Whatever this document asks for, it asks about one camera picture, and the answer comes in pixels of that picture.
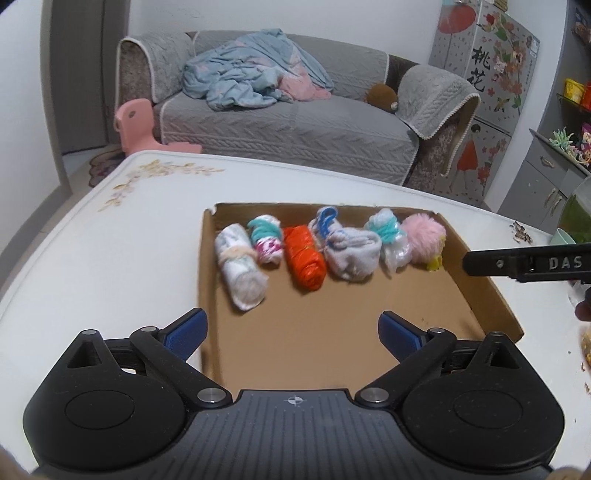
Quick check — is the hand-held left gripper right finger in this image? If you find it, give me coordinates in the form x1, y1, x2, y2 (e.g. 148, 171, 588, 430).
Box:
355, 311, 525, 409

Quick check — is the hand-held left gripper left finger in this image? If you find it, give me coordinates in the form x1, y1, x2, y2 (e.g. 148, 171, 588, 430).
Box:
65, 308, 234, 409

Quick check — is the grey quilted armrest cover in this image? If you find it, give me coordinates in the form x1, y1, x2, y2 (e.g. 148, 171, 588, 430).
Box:
116, 33, 195, 104
397, 64, 482, 139

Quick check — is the orange sock roll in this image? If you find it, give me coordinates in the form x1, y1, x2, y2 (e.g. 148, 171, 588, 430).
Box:
283, 224, 328, 291

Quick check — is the fridge with floral stickers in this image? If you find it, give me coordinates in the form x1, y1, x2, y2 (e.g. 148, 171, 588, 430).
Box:
427, 0, 541, 208

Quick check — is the grey quilted sofa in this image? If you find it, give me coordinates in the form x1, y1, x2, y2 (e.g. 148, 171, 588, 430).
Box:
115, 30, 482, 190

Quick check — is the shallow cardboard box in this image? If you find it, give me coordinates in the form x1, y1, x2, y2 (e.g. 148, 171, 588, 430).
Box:
198, 202, 526, 384

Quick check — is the patterned floor rug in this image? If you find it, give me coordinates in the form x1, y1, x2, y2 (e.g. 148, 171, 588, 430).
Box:
88, 144, 127, 188

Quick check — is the pink fluffy ball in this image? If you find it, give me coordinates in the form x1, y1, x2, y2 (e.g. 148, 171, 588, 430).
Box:
401, 213, 448, 271

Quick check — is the grey door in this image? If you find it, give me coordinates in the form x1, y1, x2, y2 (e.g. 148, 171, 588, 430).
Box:
41, 0, 132, 155

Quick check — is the glass fish tank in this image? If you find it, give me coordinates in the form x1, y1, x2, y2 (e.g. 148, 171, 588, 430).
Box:
551, 178, 591, 245

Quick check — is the brown plush toy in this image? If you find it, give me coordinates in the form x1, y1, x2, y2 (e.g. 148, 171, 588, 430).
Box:
366, 83, 400, 113

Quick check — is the pink plastic chair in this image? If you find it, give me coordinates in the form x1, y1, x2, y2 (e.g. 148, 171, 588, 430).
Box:
115, 98, 204, 158

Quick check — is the pile of seed shells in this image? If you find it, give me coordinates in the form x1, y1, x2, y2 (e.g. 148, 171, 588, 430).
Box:
508, 220, 534, 244

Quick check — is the pink patterned sock teal band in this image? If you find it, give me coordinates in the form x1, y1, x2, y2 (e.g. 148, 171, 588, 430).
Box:
247, 215, 284, 265

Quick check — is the plastic bundle teal band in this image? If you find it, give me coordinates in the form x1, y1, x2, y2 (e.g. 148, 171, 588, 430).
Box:
364, 208, 413, 274

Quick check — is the grey cabinet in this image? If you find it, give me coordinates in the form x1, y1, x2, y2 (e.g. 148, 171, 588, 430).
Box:
499, 129, 591, 232

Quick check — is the white sock roll beige band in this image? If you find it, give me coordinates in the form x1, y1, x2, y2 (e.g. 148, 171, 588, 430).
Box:
213, 224, 269, 312

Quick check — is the blue pink blanket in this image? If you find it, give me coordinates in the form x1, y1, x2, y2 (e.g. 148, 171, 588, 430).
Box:
182, 28, 334, 112

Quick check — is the grey sock roll blue band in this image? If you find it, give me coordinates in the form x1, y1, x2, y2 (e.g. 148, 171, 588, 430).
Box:
308, 206, 382, 281

